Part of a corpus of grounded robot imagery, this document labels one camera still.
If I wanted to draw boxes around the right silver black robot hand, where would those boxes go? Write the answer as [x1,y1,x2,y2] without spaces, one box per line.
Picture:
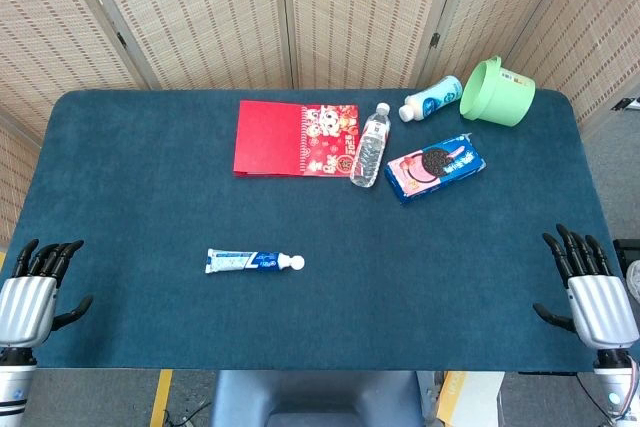
[532,223,640,351]

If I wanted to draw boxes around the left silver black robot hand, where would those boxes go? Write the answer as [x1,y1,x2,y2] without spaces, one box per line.
[0,239,95,351]

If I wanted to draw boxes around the blue white toothpaste tube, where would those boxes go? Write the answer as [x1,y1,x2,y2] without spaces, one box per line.
[203,248,307,275]

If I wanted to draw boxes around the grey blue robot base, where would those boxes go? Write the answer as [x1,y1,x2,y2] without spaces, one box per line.
[209,370,424,427]

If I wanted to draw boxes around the white rounded object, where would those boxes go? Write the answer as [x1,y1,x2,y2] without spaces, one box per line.
[626,260,640,304]

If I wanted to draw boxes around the black box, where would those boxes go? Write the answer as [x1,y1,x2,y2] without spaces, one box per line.
[612,238,640,273]

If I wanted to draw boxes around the woven bamboo screen panel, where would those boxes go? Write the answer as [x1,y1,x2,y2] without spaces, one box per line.
[64,0,299,91]
[0,0,154,148]
[279,0,469,91]
[417,0,581,91]
[504,0,640,143]
[0,114,44,248]

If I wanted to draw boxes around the yellow cardboard box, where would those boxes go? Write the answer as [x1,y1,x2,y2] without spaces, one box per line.
[435,371,506,427]

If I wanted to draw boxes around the blue pink cookie box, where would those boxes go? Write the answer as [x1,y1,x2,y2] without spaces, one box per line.
[383,132,487,206]

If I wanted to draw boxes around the green plastic cup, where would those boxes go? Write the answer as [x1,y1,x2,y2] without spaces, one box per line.
[459,55,538,127]

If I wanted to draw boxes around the white blue drink bottle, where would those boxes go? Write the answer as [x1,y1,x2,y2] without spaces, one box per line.
[398,75,464,123]

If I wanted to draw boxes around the teal table cloth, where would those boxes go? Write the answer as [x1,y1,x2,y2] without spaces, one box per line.
[0,88,632,374]

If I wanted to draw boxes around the clear plastic water bottle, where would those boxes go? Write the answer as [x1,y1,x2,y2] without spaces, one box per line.
[349,102,392,188]

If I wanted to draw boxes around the red spiral desk calendar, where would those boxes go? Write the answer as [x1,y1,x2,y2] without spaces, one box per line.
[232,99,361,179]

